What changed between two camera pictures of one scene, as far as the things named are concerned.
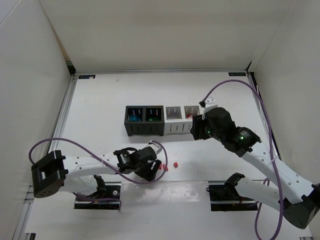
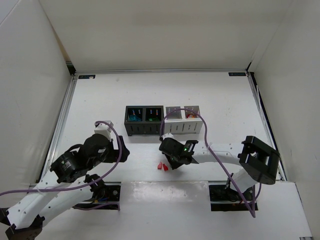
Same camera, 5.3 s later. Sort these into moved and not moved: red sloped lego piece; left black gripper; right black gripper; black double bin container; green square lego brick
Moved: left black gripper; right black gripper
Not moved: green square lego brick; red sloped lego piece; black double bin container
